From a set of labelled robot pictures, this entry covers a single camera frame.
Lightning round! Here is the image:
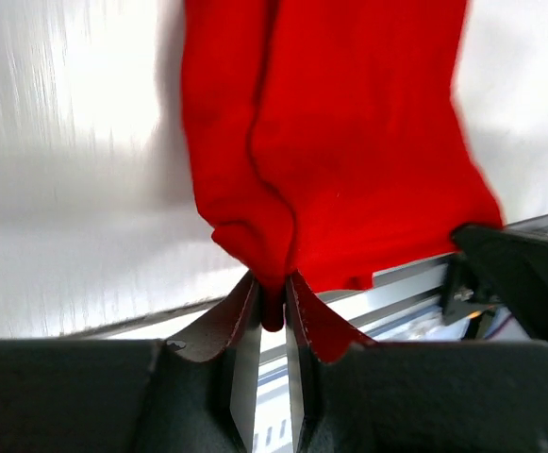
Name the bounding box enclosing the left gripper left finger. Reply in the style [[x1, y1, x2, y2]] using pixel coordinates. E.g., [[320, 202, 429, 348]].
[[0, 275, 261, 452]]

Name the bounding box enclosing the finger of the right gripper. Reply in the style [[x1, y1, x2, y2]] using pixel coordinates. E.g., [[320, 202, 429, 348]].
[[452, 225, 548, 342]]

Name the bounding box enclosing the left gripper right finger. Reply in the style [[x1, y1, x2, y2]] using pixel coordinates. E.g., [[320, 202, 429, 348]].
[[285, 274, 548, 452]]

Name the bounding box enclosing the red t shirt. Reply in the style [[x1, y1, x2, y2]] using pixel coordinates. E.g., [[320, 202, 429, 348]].
[[181, 1, 503, 331]]

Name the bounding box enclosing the white slotted cable duct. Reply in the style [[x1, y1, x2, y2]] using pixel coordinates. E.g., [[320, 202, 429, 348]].
[[253, 366, 293, 453]]

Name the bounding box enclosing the aluminium mounting rail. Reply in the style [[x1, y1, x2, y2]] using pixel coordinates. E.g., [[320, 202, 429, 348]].
[[254, 207, 548, 369]]

